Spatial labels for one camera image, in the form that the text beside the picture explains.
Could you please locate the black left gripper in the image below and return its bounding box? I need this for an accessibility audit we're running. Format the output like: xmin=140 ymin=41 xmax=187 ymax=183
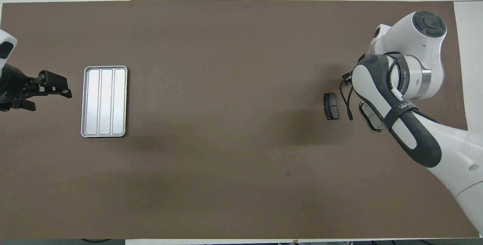
xmin=0 ymin=65 xmax=72 ymax=112

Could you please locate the silver metal tray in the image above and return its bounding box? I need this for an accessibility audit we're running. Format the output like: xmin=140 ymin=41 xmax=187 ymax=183
xmin=81 ymin=65 xmax=128 ymax=138

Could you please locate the rectangular dark grey brake pad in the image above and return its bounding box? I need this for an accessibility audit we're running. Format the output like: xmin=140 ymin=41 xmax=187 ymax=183
xmin=323 ymin=92 xmax=339 ymax=120

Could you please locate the curved dark grey brake pad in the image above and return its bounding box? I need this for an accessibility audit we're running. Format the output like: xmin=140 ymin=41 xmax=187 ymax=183
xmin=358 ymin=101 xmax=383 ymax=133

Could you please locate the brown table mat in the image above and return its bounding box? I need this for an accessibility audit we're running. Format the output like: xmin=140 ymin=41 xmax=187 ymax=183
xmin=0 ymin=0 xmax=480 ymax=240

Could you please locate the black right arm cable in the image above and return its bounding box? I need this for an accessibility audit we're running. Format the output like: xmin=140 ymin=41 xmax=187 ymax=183
xmin=339 ymin=52 xmax=440 ymax=125

